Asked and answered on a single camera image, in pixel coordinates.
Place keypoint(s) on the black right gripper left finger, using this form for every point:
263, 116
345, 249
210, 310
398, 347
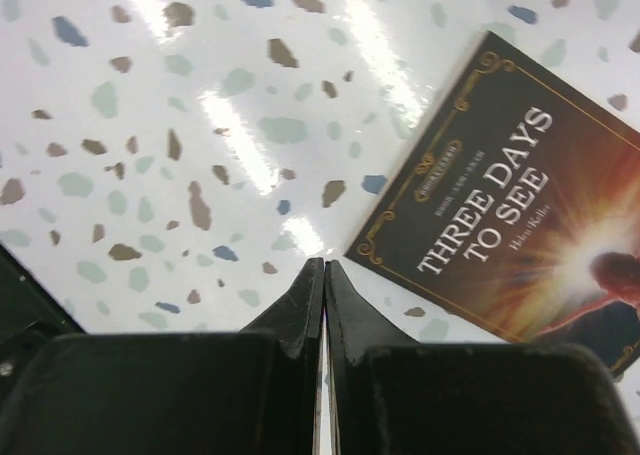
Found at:
253, 391

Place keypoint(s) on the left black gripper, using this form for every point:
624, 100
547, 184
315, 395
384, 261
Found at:
30, 316

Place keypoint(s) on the dark hardcover book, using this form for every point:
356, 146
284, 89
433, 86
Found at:
517, 210

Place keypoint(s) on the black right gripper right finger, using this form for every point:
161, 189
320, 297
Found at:
394, 395

